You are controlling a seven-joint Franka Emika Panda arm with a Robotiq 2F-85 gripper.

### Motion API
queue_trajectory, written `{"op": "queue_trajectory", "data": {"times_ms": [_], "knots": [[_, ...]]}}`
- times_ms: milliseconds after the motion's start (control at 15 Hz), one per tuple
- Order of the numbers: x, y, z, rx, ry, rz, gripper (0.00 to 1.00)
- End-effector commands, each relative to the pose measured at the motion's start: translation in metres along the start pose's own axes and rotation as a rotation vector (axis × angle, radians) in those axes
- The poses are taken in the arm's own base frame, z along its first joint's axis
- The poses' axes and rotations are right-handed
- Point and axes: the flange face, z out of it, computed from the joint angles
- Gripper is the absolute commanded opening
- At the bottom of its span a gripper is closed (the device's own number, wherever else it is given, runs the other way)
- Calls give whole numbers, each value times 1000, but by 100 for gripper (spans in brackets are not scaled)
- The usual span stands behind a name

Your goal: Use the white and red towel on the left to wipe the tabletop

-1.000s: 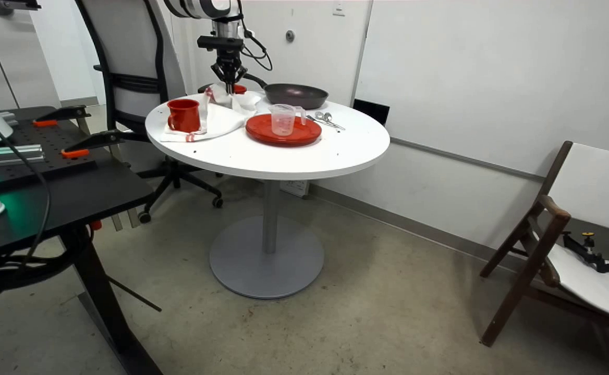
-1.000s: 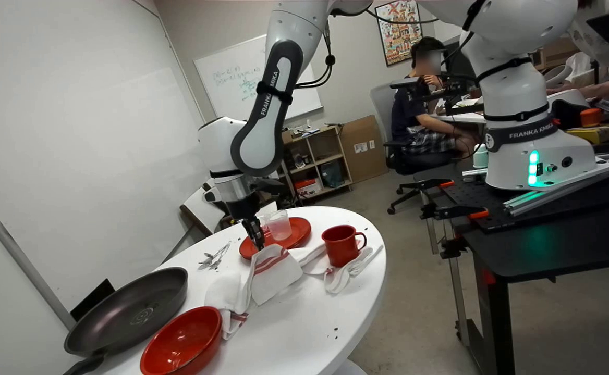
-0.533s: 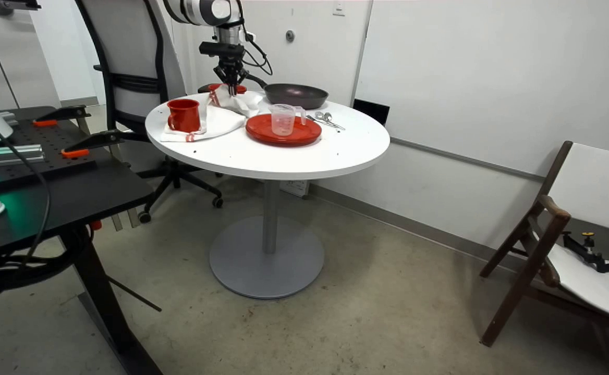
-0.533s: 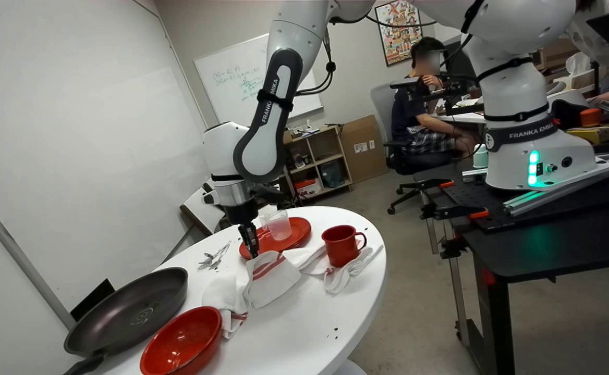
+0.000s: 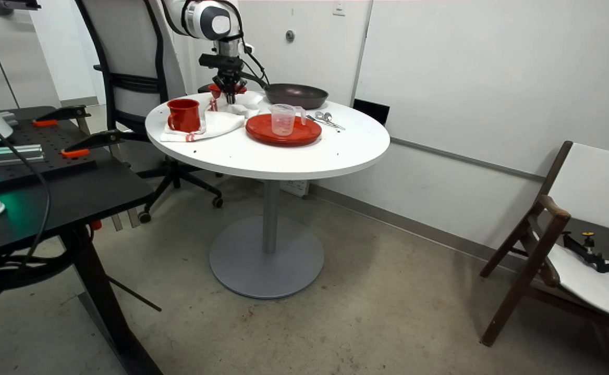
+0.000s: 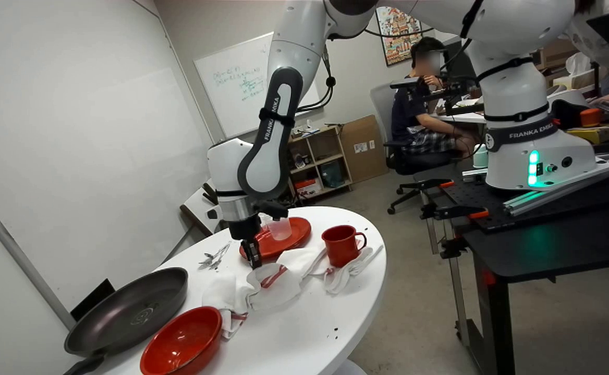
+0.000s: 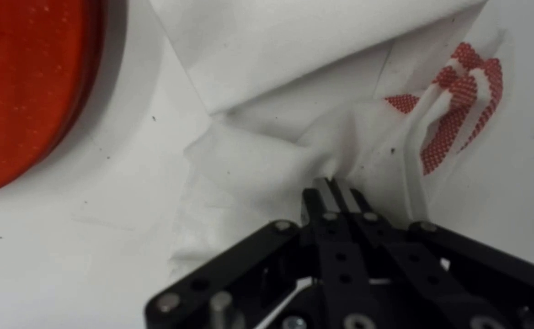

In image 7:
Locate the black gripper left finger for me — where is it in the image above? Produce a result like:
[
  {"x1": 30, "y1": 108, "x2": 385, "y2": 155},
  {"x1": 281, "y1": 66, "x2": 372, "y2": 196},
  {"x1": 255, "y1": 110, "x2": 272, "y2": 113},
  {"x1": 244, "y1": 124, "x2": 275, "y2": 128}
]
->
[{"x1": 144, "y1": 177, "x2": 365, "y2": 329}]

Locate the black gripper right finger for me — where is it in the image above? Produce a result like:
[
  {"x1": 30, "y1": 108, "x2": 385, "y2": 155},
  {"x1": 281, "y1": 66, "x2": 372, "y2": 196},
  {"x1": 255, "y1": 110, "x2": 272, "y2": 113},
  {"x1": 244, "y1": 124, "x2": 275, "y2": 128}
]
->
[{"x1": 334, "y1": 177, "x2": 534, "y2": 329}]

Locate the white and red towel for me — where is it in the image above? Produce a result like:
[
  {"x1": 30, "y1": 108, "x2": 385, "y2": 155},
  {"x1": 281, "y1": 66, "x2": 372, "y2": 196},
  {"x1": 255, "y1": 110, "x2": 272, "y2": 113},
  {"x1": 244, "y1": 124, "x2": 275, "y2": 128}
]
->
[{"x1": 167, "y1": 29, "x2": 515, "y2": 285}]

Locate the plain white folded towel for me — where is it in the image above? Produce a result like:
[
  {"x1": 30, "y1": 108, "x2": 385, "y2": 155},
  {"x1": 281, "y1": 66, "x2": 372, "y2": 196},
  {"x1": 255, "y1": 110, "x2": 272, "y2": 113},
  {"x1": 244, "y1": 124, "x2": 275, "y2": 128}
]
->
[{"x1": 147, "y1": 0, "x2": 489, "y2": 117}]

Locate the red plate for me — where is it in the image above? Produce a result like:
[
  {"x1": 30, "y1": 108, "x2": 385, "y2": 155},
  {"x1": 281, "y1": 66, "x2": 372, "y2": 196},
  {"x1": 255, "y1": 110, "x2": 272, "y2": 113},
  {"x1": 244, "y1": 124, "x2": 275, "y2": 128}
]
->
[{"x1": 0, "y1": 0, "x2": 105, "y2": 201}]

